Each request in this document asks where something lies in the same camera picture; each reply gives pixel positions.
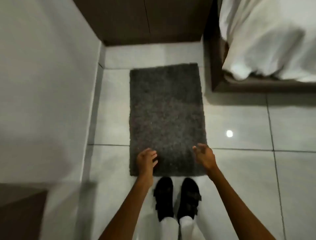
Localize person's left hand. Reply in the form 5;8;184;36
136;148;158;178

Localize person's right hand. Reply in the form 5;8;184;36
192;143;218;174

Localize person's right forearm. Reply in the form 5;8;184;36
205;166;277;240

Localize person's left forearm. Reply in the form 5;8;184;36
98;175;155;240

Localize black left shoe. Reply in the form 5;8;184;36
153;177;175;222

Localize black shoe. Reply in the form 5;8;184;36
176;177;202;221
153;177;175;222

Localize grey shaggy floor mat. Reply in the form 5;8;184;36
129;63;208;177

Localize black right shoe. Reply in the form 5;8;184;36
176;177;202;221

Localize white trousers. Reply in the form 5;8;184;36
158;215;203;240

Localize white bed duvet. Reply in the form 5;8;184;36
219;0;316;82

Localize brown wooden wardrobe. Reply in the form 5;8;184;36
73;0;214;46

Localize brown wooden furniture piece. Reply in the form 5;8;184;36
0;182;49;240

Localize brown bed frame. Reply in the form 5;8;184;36
203;0;316;93

